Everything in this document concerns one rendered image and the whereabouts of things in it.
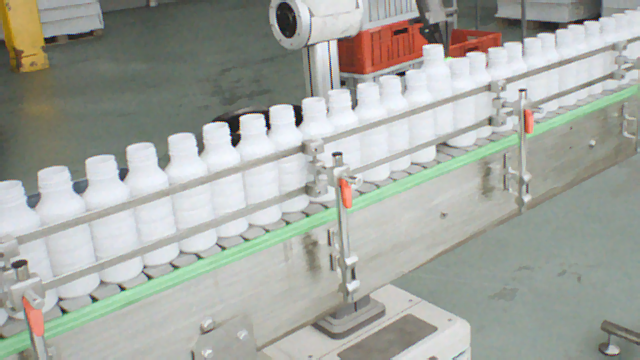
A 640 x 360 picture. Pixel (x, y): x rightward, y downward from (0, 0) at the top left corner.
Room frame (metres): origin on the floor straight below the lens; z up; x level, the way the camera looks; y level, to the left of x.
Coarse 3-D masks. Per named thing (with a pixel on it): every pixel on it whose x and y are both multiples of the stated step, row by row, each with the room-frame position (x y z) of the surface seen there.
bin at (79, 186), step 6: (120, 168) 1.46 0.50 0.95; (126, 168) 1.46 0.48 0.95; (120, 174) 1.46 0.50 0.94; (126, 174) 1.46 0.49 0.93; (78, 180) 1.40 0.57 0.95; (84, 180) 1.41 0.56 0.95; (120, 180) 1.46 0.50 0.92; (72, 186) 1.39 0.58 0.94; (78, 186) 1.40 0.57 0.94; (84, 186) 1.41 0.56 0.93; (36, 192) 1.35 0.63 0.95; (78, 192) 1.40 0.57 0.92; (30, 198) 1.34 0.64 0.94; (36, 198) 1.34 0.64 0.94; (30, 204) 1.33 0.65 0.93; (36, 204) 1.34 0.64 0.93
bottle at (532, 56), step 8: (528, 40) 1.46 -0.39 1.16; (536, 40) 1.46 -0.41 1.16; (528, 48) 1.44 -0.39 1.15; (536, 48) 1.44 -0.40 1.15; (528, 56) 1.44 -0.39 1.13; (536, 56) 1.44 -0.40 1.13; (528, 64) 1.43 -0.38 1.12; (536, 64) 1.43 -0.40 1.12; (544, 64) 1.43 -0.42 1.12; (544, 72) 1.43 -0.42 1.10; (528, 80) 1.43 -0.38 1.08; (536, 80) 1.43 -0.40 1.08; (544, 80) 1.43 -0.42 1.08; (528, 88) 1.43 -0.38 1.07; (536, 88) 1.43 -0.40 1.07; (544, 88) 1.44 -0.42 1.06; (528, 96) 1.43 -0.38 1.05; (536, 96) 1.43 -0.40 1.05; (544, 96) 1.44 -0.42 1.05; (544, 104) 1.43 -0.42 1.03; (544, 112) 1.44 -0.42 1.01
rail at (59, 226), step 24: (600, 48) 1.56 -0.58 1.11; (528, 72) 1.39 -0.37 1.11; (456, 96) 1.25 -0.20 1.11; (552, 96) 1.45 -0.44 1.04; (384, 120) 1.14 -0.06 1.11; (432, 144) 1.21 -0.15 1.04; (240, 168) 0.95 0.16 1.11; (360, 168) 1.10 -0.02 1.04; (168, 192) 0.88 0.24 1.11; (288, 192) 1.00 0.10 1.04; (96, 216) 0.82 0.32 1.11; (240, 216) 0.95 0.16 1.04; (24, 240) 0.76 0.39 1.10; (168, 240) 0.87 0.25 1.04; (96, 264) 0.81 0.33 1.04; (48, 288) 0.77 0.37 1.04
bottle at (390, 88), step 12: (384, 84) 1.19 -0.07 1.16; (396, 84) 1.19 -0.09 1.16; (384, 96) 1.19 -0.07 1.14; (396, 96) 1.19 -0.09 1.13; (396, 108) 1.17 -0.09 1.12; (396, 132) 1.17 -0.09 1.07; (408, 132) 1.20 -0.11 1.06; (396, 144) 1.17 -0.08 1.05; (408, 144) 1.19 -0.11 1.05; (408, 156) 1.19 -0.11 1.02; (396, 168) 1.17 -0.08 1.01
